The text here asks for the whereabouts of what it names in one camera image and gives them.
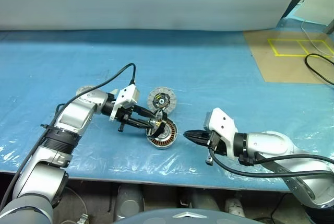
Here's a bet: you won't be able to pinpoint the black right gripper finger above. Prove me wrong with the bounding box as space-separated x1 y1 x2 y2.
184 134 210 146
183 129 210 138

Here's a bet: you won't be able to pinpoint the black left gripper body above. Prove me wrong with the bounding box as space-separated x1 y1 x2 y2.
114 104 139 133

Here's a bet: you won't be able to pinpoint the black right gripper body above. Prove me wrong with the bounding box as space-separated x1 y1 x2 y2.
205 129 229 167

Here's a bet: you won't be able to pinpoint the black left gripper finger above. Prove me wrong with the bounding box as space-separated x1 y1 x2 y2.
127 118 154 129
133 105 160 117

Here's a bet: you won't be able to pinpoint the black spoked rotor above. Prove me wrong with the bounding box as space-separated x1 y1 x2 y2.
144 109 169 139

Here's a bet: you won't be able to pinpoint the silver motor housing copper coils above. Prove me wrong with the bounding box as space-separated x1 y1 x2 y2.
146 119 180 151

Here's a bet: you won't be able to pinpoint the grey round motor lid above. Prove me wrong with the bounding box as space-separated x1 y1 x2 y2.
147 86 178 115

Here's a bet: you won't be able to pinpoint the blue table cover sheet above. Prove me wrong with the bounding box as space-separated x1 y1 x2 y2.
0 17 334 191

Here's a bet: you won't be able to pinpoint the grey cylinder under table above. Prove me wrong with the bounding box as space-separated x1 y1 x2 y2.
116 184 146 221
187 191 221 211

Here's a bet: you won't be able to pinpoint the white cylinder under table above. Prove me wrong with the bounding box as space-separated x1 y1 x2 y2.
224 197 246 218

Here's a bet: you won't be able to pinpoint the grey rounded shape triangle mark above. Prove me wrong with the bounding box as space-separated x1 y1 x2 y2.
112 208 255 224

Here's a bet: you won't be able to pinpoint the brown cardboard sheet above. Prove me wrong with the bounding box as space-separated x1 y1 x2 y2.
243 30 334 85

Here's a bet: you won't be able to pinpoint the small white panel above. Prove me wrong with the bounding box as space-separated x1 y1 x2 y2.
294 0 334 26

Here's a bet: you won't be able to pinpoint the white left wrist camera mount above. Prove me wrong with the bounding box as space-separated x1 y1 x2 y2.
109 84 141 122

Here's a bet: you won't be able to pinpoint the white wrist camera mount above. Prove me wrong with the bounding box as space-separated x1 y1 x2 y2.
202 107 238 158
109 84 141 122

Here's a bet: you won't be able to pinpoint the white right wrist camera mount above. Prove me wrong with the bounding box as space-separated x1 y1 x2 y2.
202 107 238 158

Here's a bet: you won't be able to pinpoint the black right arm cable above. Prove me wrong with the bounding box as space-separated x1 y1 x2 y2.
208 148 334 179

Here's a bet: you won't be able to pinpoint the black loose cable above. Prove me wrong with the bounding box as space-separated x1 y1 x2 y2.
304 53 334 86

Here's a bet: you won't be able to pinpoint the thin white cable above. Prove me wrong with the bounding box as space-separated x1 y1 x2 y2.
301 19 334 57

